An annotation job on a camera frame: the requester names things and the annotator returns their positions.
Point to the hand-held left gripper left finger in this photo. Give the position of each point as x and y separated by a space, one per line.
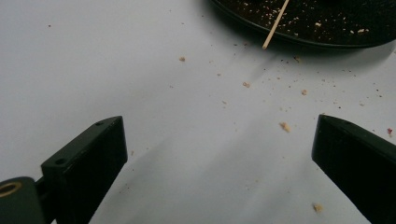
90 161

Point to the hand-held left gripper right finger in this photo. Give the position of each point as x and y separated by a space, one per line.
361 161

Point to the black round plate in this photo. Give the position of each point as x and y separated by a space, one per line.
330 15

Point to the wooden skewer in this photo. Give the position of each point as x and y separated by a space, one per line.
275 25

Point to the scattered crumbs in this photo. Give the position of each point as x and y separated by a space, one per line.
284 126

